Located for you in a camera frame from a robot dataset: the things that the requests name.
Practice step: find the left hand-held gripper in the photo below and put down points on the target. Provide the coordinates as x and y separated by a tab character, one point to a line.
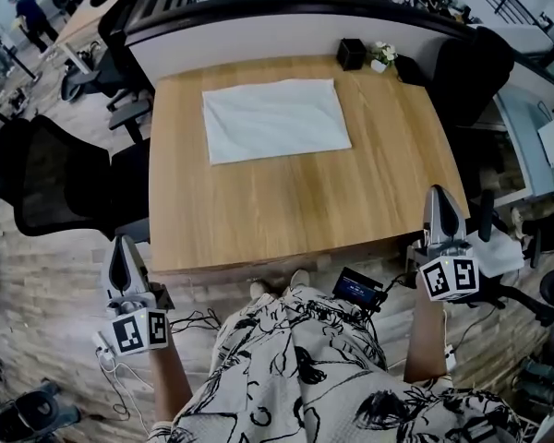
134	332

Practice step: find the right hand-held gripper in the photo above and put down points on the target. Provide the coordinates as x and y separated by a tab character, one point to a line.
448	277

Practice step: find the white t-shirt with lavender sleeves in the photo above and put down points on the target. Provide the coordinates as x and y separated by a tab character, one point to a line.
272	118

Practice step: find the person's right forearm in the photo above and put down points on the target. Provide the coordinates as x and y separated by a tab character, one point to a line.
425	339

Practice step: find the person's left forearm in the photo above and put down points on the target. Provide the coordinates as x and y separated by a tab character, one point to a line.
168	386

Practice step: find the white cloth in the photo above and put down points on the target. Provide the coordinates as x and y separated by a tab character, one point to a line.
498	252

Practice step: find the black screen device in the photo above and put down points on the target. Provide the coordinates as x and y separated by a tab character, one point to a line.
355	289

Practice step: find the light blue desk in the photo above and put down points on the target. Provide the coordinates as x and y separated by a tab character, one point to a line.
517	146

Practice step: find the black mesh office chair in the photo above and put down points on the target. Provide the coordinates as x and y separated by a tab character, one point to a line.
55	178

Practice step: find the person's left white shoe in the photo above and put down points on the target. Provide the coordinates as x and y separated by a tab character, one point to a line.
261	290

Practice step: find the person's white shoe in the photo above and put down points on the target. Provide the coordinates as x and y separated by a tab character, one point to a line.
261	290
300	279

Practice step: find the dark grey equipment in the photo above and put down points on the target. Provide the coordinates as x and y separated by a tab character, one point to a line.
32	409

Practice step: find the person's right white shoe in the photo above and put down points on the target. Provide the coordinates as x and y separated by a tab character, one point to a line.
300	279

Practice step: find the black high-back office chair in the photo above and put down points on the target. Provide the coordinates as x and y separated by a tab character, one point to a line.
471	76

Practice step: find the person's white black-patterned dress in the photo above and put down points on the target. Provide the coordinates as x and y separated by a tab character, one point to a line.
328	376

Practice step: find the white potted flower plant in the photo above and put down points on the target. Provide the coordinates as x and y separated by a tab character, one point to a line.
384	56

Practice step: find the black pen holder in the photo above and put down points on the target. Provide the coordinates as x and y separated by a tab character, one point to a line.
352	54

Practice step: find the light wooden desk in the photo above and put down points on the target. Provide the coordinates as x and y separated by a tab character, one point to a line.
83	16

